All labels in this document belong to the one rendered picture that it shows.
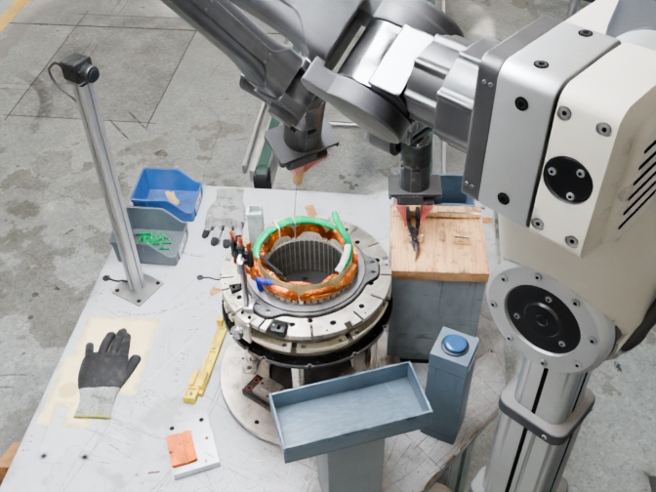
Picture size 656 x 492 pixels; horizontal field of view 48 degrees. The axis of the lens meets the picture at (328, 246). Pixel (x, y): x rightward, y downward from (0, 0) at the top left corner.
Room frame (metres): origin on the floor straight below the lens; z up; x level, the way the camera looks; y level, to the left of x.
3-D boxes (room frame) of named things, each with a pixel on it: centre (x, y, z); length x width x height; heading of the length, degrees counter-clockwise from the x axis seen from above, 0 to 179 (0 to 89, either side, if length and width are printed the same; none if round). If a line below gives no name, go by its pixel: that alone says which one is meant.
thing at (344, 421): (0.71, -0.03, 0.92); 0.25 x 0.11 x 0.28; 105
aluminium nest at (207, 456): (0.81, 0.28, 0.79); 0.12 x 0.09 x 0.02; 18
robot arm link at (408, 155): (1.14, -0.16, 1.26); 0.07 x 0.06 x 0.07; 46
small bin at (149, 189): (1.56, 0.43, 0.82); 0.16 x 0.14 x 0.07; 85
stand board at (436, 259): (1.10, -0.22, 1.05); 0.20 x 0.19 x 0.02; 176
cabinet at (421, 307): (1.10, -0.22, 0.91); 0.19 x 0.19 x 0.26; 86
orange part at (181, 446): (0.79, 0.29, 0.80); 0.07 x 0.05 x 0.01; 18
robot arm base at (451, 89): (0.49, -0.11, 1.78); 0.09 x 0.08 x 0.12; 136
